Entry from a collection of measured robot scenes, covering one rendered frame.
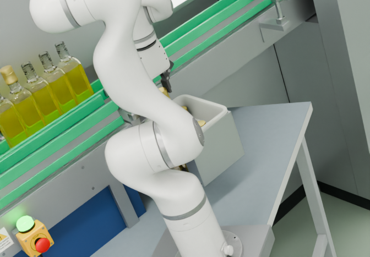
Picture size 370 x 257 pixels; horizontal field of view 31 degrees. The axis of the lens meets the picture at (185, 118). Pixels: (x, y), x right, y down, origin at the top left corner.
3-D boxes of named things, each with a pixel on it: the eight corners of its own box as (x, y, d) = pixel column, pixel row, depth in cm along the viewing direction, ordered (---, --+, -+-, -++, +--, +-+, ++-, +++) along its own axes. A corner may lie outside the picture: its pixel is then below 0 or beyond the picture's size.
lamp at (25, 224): (30, 219, 174) (25, 211, 173) (38, 225, 171) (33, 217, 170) (16, 229, 172) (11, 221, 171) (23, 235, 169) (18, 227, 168)
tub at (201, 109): (190, 115, 209) (182, 92, 205) (238, 131, 192) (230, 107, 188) (150, 145, 201) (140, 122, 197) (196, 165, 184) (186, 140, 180)
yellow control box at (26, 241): (43, 235, 180) (32, 215, 176) (56, 245, 174) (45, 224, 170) (22, 251, 176) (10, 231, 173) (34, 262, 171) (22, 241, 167)
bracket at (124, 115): (130, 127, 202) (122, 108, 198) (148, 135, 195) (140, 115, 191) (121, 134, 200) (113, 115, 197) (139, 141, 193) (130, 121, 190)
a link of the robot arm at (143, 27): (157, 22, 184) (126, 31, 186) (141, -21, 178) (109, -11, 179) (156, 34, 177) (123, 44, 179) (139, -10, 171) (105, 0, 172)
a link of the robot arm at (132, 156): (207, 211, 156) (171, 129, 145) (135, 234, 158) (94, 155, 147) (205, 182, 166) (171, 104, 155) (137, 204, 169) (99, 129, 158)
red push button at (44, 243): (41, 231, 171) (47, 235, 169) (47, 242, 173) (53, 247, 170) (28, 240, 169) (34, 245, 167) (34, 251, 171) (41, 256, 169)
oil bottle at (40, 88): (65, 132, 198) (36, 71, 188) (75, 136, 194) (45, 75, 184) (50, 142, 196) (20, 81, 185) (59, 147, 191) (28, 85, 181)
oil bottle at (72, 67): (95, 111, 203) (68, 52, 193) (105, 115, 199) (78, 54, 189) (81, 121, 201) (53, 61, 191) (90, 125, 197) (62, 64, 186)
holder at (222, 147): (187, 132, 217) (173, 93, 209) (245, 154, 196) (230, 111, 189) (148, 161, 209) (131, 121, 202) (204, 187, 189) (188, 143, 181)
